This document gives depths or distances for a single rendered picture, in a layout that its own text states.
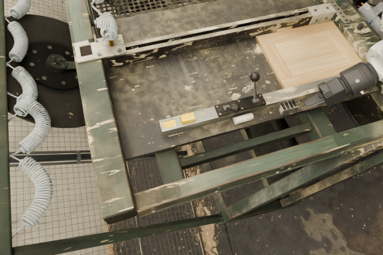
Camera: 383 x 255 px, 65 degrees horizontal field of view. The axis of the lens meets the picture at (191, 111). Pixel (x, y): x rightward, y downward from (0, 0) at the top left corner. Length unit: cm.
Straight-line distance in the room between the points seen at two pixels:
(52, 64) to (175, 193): 109
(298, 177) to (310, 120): 53
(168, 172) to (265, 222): 197
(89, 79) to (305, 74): 89
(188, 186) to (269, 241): 206
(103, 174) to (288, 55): 93
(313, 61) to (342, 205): 141
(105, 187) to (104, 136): 17
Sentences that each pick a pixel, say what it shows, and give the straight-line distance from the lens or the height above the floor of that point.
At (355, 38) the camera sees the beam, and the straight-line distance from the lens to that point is 159.
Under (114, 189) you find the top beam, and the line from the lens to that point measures 98.
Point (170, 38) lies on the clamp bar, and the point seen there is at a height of 159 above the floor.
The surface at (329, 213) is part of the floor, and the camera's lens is 264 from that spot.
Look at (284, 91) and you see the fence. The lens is 127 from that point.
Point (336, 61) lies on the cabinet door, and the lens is 150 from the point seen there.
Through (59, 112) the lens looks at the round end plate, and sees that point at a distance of 169.
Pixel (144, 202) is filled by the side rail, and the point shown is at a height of 181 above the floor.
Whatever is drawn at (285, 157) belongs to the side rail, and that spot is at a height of 138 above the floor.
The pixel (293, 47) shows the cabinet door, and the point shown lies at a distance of 147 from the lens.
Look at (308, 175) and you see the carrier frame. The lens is 176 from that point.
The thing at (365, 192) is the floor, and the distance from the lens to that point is 251.
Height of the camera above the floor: 232
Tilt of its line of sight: 39 degrees down
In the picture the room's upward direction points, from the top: 85 degrees counter-clockwise
